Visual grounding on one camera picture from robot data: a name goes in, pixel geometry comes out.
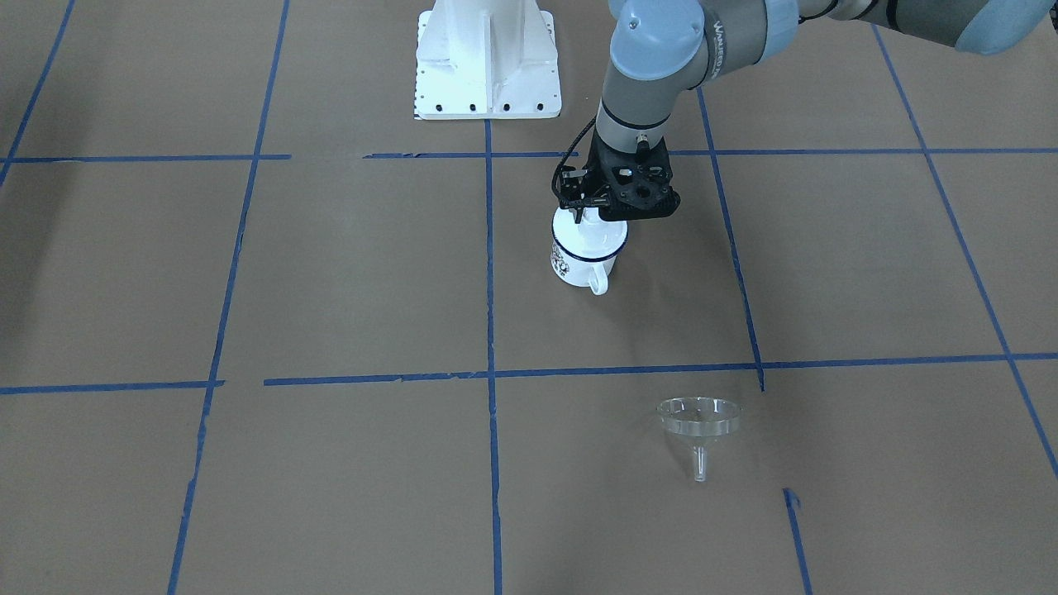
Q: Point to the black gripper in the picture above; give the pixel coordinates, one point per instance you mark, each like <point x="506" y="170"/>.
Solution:
<point x="572" y="189"/>

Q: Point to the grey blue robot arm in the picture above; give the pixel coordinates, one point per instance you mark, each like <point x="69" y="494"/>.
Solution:
<point x="659" y="49"/>

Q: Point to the brown paper table cover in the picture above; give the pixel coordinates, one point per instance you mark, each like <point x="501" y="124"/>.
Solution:
<point x="263" y="332"/>

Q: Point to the clear glass funnel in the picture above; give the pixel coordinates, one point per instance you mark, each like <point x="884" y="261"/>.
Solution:
<point x="697" y="422"/>

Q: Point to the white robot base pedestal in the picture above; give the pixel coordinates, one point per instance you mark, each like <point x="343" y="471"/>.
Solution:
<point x="486" y="59"/>

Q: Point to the white mug lid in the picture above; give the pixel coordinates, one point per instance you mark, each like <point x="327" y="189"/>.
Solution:
<point x="586" y="236"/>

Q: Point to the white enamel mug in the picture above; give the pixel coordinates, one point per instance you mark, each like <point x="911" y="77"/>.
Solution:
<point x="584" y="274"/>

